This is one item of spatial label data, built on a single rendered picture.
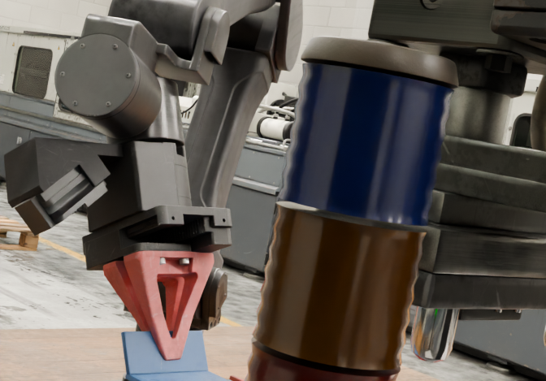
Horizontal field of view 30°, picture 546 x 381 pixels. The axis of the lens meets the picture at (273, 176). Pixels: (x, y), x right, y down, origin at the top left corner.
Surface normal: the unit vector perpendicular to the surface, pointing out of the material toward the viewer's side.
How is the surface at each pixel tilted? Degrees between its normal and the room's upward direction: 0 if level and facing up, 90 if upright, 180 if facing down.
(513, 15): 90
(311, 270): 104
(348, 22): 90
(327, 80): 76
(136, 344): 60
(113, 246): 92
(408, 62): 72
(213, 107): 65
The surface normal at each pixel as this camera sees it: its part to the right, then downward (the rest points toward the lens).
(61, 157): 0.66, -0.27
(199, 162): -0.13, -0.41
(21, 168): -0.73, -0.06
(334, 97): -0.59, 0.18
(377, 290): 0.44, -0.12
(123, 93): -0.18, -0.21
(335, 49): -0.57, -0.39
